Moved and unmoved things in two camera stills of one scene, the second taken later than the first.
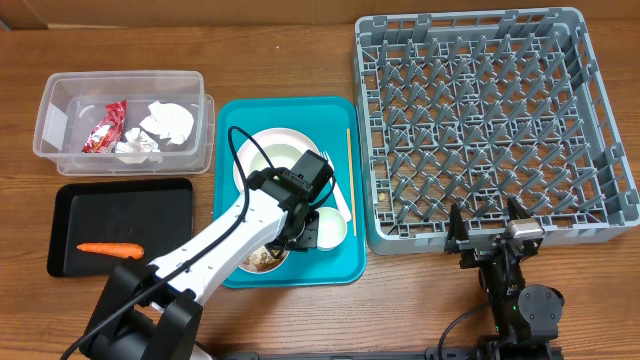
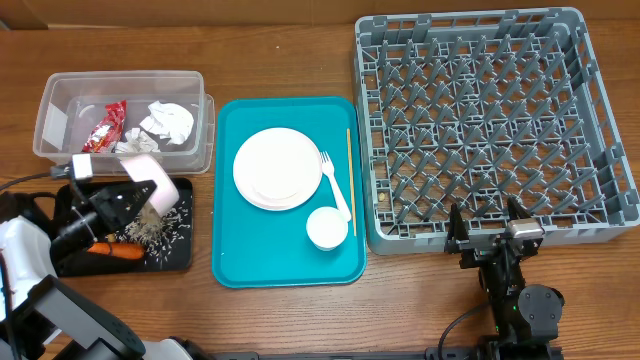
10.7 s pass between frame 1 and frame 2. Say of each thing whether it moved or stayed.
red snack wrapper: stayed
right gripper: stayed
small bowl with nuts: moved
